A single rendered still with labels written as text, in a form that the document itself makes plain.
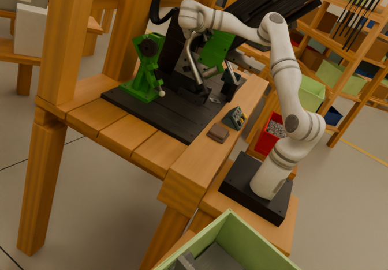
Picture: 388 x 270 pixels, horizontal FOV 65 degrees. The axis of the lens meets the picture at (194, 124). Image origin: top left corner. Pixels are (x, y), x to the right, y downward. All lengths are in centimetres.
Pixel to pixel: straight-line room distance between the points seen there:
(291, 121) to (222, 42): 67
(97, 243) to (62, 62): 110
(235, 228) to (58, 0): 85
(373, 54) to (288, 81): 318
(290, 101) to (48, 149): 91
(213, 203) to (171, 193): 15
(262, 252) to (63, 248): 121
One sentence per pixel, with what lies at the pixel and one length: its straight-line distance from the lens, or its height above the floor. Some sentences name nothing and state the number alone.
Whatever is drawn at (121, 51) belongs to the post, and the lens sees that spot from 143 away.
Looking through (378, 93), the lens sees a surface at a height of 25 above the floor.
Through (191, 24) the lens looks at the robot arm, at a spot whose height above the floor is 128.
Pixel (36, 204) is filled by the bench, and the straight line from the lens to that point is 154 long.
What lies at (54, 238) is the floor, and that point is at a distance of 189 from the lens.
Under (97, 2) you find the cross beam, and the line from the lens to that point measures 130.
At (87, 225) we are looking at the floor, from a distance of 196.
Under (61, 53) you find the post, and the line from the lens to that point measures 111.
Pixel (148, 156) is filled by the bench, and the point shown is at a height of 88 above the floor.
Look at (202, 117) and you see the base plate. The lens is 139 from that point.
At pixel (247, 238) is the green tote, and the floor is 93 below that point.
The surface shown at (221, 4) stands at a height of 34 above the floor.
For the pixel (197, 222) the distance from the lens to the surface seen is 110.
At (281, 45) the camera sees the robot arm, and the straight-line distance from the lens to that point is 112.
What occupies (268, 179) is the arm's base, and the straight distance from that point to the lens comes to 106.
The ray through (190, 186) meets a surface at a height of 88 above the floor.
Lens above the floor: 151
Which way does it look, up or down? 28 degrees down
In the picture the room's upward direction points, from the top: 23 degrees clockwise
